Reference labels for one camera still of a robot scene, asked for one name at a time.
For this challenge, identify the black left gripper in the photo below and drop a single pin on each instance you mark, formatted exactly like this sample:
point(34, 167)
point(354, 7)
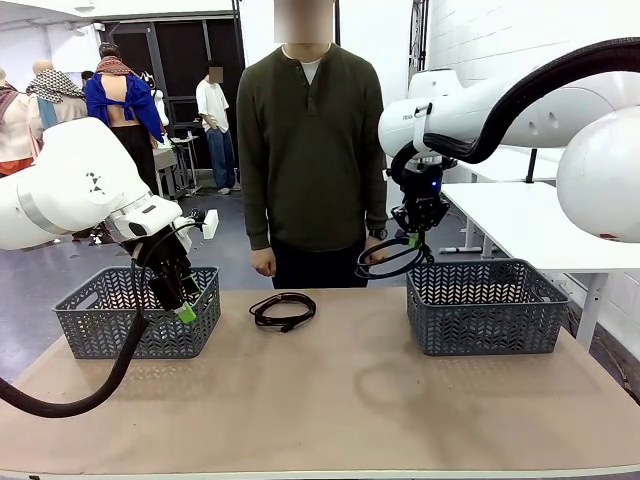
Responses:
point(165, 255)

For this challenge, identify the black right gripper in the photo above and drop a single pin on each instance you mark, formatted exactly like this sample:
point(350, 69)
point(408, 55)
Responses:
point(420, 210)

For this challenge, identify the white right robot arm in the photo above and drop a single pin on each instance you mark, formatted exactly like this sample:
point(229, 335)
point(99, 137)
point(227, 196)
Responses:
point(450, 115)

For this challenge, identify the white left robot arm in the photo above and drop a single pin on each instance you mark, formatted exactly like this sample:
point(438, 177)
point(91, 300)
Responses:
point(65, 175)

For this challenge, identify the person's right forearm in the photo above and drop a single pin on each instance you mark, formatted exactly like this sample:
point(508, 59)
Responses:
point(260, 210)

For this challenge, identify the person's left forearm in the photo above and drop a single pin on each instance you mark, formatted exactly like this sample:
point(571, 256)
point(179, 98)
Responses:
point(376, 200)

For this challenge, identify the person's left hand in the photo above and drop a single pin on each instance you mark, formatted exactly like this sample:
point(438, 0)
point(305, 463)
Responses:
point(376, 251)

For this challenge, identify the person's right hand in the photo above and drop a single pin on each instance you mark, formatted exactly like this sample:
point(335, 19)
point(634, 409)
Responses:
point(262, 261)

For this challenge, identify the black wristwatch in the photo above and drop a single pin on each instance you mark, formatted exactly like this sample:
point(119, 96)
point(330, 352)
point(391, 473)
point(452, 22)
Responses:
point(378, 233)

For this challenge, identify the grey plastic lattice basket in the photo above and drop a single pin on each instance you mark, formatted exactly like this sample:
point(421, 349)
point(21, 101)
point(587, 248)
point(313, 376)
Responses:
point(490, 303)
point(100, 310)

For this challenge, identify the white table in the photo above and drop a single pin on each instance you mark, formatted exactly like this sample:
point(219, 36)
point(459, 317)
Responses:
point(500, 165)
point(510, 220)

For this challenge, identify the small grey side table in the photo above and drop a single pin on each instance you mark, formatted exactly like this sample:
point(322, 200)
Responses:
point(162, 157)

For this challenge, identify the person in green shirt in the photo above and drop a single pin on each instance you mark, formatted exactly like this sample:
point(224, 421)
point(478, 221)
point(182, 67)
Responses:
point(310, 150)

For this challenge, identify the person in white t-shirt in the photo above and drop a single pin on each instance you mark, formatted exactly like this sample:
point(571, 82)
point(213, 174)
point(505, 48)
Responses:
point(212, 105)

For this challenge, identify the white torso mannequin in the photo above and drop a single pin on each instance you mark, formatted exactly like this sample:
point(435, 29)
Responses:
point(159, 102)

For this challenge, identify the mannequin with blue garment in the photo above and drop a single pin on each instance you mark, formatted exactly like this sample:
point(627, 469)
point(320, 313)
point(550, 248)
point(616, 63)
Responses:
point(107, 97)

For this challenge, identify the black framed partition panels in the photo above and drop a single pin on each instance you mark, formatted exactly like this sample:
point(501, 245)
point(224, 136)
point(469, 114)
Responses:
point(185, 55)

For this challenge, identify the mannequin with patterned scarf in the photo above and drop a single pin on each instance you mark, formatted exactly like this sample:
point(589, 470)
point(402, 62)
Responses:
point(10, 125)

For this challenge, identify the bald beige-clothed mannequin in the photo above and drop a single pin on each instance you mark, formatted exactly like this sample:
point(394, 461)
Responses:
point(52, 85)

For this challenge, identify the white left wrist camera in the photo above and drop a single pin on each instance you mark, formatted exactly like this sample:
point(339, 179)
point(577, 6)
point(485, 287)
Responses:
point(210, 223)

